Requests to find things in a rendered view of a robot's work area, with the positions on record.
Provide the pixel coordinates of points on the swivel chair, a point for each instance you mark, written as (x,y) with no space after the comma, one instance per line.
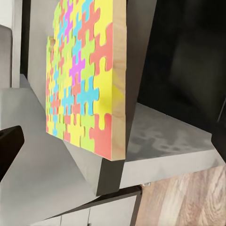
(43,181)

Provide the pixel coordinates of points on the desk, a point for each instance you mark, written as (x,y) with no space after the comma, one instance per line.
(175,94)

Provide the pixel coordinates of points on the jigsaw puzzle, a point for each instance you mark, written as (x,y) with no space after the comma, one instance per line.
(85,81)

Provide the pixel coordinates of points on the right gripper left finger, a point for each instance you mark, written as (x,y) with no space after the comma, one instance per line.
(11,141)

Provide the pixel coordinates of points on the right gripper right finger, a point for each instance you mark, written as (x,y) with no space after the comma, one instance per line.
(218,139)

